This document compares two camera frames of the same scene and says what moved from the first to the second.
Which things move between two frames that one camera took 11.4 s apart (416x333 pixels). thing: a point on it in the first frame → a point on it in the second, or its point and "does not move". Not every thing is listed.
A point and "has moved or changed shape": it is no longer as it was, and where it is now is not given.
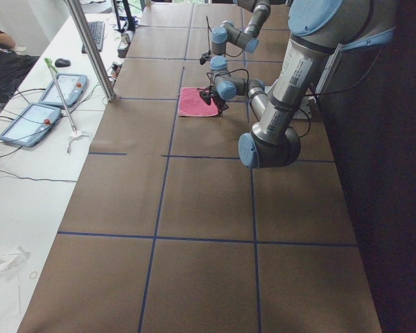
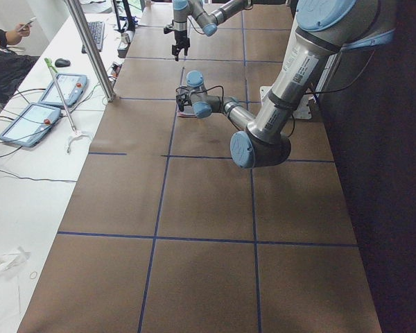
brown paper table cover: x=168 y=232 does not move
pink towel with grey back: x=191 y=103 has moved or changed shape
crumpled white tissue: x=8 y=261 does not move
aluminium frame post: x=93 y=48 does not move
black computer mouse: x=62 y=62 does not move
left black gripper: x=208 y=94 → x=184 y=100
